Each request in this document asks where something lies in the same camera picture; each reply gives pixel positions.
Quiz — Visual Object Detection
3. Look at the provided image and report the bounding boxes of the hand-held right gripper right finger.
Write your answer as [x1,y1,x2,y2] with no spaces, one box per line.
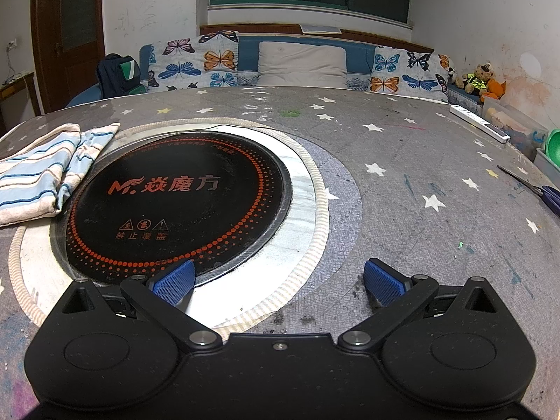
[337,258,502,353]

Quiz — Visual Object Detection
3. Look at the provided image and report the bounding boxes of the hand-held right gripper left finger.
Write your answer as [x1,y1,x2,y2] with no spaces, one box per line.
[61,259,224,353]

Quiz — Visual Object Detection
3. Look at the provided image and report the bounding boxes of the blue white striped shirt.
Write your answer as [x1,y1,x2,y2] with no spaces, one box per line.
[0,122,121,228]

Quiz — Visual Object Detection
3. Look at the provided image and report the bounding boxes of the round black induction cooktop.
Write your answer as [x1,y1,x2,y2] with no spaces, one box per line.
[51,128,295,289]

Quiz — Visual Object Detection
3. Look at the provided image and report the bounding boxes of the white remote control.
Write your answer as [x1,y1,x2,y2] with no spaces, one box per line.
[450,104,512,144]

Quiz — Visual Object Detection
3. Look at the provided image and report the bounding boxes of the clear plastic box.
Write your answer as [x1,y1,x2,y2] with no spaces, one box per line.
[481,96,547,160]

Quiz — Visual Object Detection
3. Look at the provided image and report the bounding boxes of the butterfly print pillow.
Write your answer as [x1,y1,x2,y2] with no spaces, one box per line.
[370,47,451,103]
[146,30,240,92]

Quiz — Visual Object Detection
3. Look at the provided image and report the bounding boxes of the dark blue backpack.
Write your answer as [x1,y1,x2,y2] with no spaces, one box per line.
[96,54,143,98]

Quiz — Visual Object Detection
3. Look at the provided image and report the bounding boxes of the green bowl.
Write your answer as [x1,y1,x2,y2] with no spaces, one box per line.
[544,128,560,165]

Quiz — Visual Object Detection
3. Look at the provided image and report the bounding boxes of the orange plush toy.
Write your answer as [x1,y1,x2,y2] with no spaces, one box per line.
[480,78,507,103]

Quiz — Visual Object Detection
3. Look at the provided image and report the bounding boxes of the brown teddy bear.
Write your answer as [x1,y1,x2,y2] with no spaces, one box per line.
[455,62,495,96]

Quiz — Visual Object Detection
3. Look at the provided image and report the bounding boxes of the beige plain pillow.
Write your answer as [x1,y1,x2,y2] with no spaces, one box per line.
[257,41,348,89]

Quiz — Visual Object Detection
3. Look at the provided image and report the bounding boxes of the brown wooden ledge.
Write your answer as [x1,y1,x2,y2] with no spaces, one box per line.
[199,23,436,54]

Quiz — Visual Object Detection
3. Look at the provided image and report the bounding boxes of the brown wooden desk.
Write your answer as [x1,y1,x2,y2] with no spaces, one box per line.
[0,72,36,128]

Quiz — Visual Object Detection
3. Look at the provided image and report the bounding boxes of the grey book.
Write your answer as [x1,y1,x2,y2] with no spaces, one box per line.
[300,24,343,36]

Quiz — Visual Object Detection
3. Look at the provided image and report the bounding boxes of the brown wooden door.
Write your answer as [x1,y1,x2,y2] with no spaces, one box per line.
[30,0,106,114]

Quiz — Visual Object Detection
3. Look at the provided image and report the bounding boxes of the blue handled scissors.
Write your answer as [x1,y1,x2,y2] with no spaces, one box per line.
[496,165,560,217]

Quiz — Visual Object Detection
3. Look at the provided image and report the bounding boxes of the white cable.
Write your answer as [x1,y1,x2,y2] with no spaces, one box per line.
[3,50,26,85]

